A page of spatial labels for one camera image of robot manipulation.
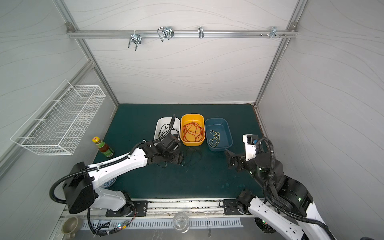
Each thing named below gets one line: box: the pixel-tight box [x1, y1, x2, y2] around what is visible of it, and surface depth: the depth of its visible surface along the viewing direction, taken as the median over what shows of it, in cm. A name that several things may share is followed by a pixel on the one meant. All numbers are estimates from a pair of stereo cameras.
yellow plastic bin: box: [180, 114, 206, 146], surface depth 106 cm
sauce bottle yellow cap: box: [92, 136, 114, 158], surface depth 84 cm
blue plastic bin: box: [205, 118, 233, 152], surface depth 103 cm
